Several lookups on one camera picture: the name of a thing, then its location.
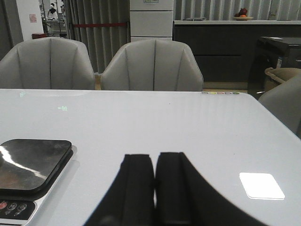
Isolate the middle grey chair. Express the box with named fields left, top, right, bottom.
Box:
left=101, top=39, right=204, bottom=91

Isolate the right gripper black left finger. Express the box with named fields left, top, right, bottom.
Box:
left=84, top=154, right=154, bottom=226

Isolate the dark sideboard counter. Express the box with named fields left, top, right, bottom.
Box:
left=173, top=20, right=301, bottom=87

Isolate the flat tray on counter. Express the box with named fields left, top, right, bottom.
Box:
left=185, top=17, right=206, bottom=21

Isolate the silver black kitchen scale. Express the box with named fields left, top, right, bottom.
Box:
left=0, top=138, right=73, bottom=226

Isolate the fruit bowl on counter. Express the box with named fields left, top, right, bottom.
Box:
left=233, top=8, right=253, bottom=21

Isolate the white drawer cabinet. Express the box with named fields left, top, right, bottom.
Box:
left=129, top=0, right=174, bottom=42

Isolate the pink wall notice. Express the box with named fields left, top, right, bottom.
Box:
left=29, top=14, right=37, bottom=23

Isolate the black appliance box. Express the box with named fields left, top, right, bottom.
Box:
left=248, top=37, right=301, bottom=99

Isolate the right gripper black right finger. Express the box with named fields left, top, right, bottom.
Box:
left=155, top=152, right=263, bottom=226

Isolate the grey chair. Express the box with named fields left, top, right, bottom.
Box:
left=0, top=37, right=95, bottom=90
left=259, top=75, right=301, bottom=137
left=101, top=39, right=204, bottom=91

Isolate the tan sofa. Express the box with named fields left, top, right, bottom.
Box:
left=264, top=67, right=301, bottom=92

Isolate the person in background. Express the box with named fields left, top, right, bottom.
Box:
left=47, top=3, right=58, bottom=20

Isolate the red bin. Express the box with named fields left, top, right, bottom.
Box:
left=32, top=33, right=47, bottom=40

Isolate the red barrier bar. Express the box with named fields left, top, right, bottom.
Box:
left=72, top=23, right=127, bottom=28

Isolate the left grey chair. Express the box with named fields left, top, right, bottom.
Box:
left=0, top=37, right=95, bottom=90

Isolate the right side grey chair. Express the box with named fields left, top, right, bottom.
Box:
left=259, top=75, right=301, bottom=137

